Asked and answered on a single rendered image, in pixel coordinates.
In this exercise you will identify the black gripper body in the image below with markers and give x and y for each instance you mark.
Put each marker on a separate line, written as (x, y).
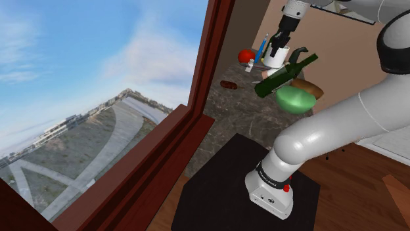
(287, 26)

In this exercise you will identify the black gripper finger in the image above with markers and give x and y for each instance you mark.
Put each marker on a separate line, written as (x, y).
(285, 40)
(274, 49)

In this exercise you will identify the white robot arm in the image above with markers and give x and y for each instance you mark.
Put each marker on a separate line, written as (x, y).
(323, 131)

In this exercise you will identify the white cup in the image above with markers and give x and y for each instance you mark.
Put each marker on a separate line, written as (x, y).
(278, 59)

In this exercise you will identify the blue pen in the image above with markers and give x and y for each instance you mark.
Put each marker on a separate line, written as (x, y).
(261, 48)

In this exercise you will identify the dark green wine bottle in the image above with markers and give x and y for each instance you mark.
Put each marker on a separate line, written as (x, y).
(282, 76)

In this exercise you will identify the small white shaker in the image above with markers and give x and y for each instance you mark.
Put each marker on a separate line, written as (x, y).
(250, 65)

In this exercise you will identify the red apple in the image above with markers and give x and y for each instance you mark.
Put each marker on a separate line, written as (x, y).
(246, 56)

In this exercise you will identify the brown bread loaf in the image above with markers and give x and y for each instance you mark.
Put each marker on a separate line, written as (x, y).
(312, 89)

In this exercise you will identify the green bowl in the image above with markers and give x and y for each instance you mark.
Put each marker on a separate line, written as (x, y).
(295, 100)

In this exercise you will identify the small dark brown oblong object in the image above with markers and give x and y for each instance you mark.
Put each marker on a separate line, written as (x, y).
(228, 84)

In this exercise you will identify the dark marble table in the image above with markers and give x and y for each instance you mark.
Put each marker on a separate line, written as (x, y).
(237, 110)

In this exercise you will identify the black robot stand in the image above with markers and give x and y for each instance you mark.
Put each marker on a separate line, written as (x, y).
(217, 192)

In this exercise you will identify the red-brown framed window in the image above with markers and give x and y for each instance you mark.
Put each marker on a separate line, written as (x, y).
(96, 96)

